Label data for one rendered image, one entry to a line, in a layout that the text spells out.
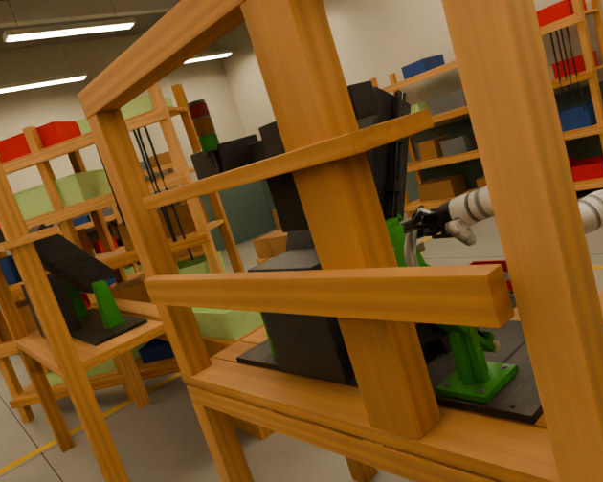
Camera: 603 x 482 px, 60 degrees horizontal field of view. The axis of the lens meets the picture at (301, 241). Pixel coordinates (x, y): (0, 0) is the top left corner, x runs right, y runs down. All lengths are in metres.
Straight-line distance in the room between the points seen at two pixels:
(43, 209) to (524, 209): 4.08
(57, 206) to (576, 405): 4.00
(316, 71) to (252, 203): 10.76
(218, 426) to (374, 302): 1.20
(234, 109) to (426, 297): 11.18
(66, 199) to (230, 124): 7.72
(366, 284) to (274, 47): 0.50
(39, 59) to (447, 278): 10.19
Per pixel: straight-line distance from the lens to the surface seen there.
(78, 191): 4.39
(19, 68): 10.67
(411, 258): 1.36
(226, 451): 2.14
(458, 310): 0.91
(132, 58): 1.60
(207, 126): 1.42
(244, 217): 11.64
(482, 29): 0.82
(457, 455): 1.17
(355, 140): 0.95
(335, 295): 1.09
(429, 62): 7.60
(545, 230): 0.84
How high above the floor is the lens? 1.54
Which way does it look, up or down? 9 degrees down
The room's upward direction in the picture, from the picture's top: 17 degrees counter-clockwise
